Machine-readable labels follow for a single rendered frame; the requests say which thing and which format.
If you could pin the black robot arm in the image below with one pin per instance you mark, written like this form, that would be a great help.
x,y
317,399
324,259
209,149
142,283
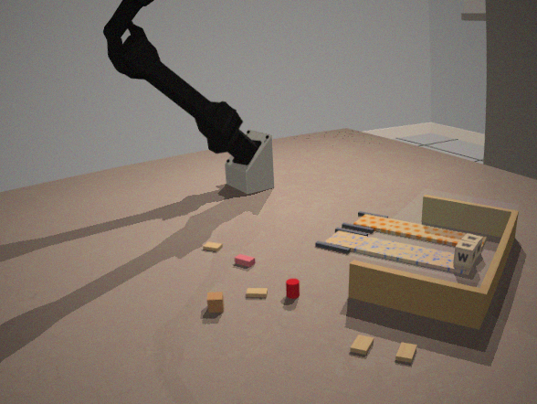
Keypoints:
x,y
138,59

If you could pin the orange-brown cube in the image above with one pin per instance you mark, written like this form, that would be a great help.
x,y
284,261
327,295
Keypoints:
x,y
215,302

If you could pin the red cylinder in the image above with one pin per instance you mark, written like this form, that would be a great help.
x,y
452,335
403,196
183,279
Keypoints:
x,y
293,290

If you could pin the tan open-top box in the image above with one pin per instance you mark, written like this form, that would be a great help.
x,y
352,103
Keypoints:
x,y
442,257

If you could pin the pink rectangular block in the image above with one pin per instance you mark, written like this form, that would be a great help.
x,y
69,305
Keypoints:
x,y
244,260

